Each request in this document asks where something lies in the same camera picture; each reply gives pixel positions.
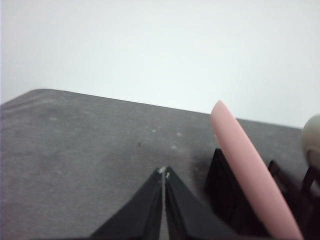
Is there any black plastic dish rack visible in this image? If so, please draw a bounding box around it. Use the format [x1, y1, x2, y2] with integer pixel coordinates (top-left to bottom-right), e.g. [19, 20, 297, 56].
[204, 147, 320, 240]

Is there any pink plate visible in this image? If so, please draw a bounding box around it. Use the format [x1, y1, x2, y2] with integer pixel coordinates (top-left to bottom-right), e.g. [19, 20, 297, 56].
[210, 100, 305, 240]

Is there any pale green plate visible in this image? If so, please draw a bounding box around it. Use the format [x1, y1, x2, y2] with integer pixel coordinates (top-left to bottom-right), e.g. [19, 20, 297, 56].
[300, 115, 320, 166]

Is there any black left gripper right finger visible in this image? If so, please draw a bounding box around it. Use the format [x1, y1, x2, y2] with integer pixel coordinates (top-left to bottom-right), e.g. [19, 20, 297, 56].
[164, 166, 242, 240]

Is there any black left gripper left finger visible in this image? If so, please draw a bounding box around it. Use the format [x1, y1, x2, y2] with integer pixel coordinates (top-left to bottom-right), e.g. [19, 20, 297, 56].
[89, 167, 165, 240]

